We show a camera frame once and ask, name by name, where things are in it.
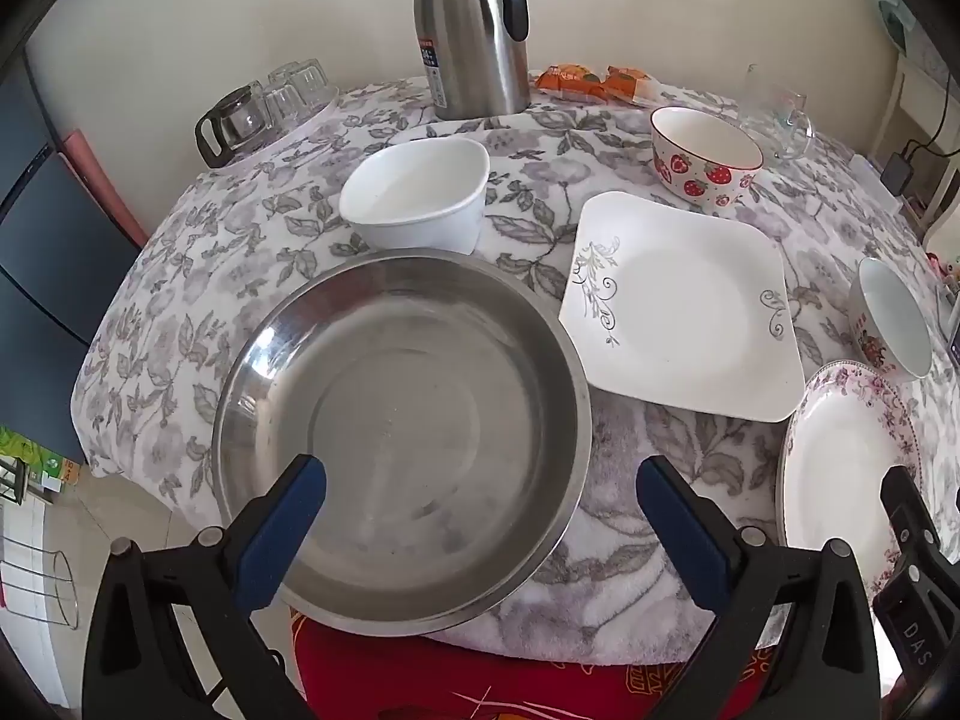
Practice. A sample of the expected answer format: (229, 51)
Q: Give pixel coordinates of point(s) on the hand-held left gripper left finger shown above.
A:
(281, 532)

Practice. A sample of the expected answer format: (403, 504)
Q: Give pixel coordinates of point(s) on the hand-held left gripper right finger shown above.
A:
(679, 532)

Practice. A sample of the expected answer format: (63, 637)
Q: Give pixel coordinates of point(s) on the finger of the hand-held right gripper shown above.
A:
(911, 517)

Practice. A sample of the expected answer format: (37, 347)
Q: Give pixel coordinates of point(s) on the round pink floral plate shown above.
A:
(840, 465)

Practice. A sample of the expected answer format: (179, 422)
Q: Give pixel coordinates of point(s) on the stainless steel basin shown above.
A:
(420, 405)

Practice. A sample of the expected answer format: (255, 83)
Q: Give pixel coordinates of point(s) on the white figure print bowl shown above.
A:
(892, 315)

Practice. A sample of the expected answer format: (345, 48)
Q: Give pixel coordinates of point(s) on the white square floral plate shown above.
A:
(690, 315)

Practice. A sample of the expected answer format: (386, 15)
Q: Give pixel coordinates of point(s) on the strawberry print bowl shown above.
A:
(697, 172)

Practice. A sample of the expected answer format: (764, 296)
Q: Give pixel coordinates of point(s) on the white square bowl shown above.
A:
(412, 195)

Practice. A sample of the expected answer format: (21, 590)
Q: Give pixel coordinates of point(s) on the red patterned cloth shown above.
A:
(450, 682)

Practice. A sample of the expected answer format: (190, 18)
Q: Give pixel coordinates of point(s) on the pink cloth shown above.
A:
(935, 262)

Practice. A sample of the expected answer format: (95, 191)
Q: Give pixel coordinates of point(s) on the green box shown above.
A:
(34, 457)

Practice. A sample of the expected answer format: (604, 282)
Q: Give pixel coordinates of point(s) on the black metal stand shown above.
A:
(11, 480)

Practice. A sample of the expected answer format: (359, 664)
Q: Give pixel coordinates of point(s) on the black charger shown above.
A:
(898, 171)

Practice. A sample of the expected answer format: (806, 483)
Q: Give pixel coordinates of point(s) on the dark blue cabinet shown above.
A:
(45, 262)

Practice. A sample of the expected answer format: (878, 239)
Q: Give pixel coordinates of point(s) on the pink board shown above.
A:
(97, 180)

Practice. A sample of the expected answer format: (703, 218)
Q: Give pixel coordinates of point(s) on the clear glass mug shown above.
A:
(780, 127)

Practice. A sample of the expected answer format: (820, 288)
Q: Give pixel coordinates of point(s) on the white round tray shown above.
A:
(319, 111)

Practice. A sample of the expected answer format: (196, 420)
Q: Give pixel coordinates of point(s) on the small clear glass cup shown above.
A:
(304, 79)
(281, 106)

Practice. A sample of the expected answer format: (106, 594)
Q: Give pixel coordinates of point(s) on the white wooden furniture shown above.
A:
(919, 90)

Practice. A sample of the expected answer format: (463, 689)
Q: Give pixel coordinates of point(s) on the orange snack packet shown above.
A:
(630, 86)
(566, 82)

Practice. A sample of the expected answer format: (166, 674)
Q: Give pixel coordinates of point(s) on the stainless steel thermos jug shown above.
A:
(472, 37)

